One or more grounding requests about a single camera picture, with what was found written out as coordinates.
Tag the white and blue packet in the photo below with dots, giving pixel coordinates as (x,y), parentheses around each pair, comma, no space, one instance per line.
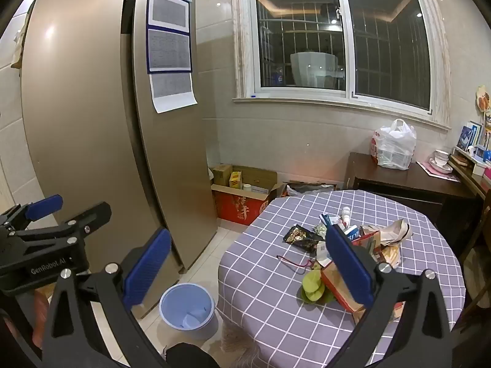
(352,232)

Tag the stack of white bowls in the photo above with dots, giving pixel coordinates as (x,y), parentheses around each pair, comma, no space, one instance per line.
(441,161)

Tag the orange snack bag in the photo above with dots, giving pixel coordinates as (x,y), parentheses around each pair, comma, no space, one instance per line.
(390,256)

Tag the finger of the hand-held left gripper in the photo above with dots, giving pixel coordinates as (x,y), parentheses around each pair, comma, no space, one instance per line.
(88,218)
(44,206)

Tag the blue tube pack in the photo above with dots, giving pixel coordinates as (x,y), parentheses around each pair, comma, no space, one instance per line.
(326,220)

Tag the dark snack wrapper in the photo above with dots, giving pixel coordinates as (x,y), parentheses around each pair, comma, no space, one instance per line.
(301,237)

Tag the open silver pouch bag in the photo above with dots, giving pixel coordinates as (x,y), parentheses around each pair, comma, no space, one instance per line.
(391,232)

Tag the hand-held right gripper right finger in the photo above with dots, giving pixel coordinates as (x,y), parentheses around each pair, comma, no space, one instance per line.
(349,268)

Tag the blue plastic bin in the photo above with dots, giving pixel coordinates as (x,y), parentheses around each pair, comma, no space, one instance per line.
(184,310)

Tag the row of books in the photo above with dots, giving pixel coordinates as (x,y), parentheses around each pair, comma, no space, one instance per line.
(470,136)

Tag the red cardboard box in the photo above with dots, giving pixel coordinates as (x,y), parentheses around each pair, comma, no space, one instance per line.
(238,207)

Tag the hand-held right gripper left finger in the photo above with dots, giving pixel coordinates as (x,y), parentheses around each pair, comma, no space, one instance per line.
(147,266)

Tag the red flat box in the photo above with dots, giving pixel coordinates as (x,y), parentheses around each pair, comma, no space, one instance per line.
(368,243)

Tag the wooden chair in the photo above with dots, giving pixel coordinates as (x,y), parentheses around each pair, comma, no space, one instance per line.
(479,245)

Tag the green foil packet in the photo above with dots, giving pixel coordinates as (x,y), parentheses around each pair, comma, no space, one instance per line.
(319,230)

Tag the beige refrigerator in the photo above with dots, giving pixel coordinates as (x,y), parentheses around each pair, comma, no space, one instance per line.
(84,122)

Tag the beige mop head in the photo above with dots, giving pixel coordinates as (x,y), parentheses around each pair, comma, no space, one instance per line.
(239,343)

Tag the brown paper box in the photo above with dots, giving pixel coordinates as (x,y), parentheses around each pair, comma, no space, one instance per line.
(337,285)

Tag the blue-bordered printed sheet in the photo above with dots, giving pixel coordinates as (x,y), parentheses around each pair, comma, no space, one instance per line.
(169,50)
(168,9)

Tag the purple checked tablecloth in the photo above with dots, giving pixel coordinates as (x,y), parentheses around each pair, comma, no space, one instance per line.
(268,295)

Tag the white plastic bag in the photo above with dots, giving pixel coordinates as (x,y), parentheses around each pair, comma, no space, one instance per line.
(395,145)

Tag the white-framed window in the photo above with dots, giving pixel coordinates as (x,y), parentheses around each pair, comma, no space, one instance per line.
(299,46)

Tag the wooden shelf desk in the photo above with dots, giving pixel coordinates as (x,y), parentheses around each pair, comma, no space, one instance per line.
(466,172)

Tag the colourful wall decoration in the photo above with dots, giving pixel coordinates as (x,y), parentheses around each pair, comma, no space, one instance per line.
(483,99)

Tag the pink mat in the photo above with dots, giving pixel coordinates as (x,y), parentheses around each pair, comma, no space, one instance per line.
(431,171)

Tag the brown small carton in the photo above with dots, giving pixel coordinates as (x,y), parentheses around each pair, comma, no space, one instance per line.
(222,174)

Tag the yellow small box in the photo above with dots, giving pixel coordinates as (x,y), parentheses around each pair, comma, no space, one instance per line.
(235,181)

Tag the white printed sheet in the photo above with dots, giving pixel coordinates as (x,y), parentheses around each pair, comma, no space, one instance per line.
(172,92)

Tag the small white bottle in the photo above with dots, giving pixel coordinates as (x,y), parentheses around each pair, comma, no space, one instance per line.
(346,214)

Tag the dark wooden desk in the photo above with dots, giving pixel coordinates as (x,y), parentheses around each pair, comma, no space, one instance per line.
(406,188)

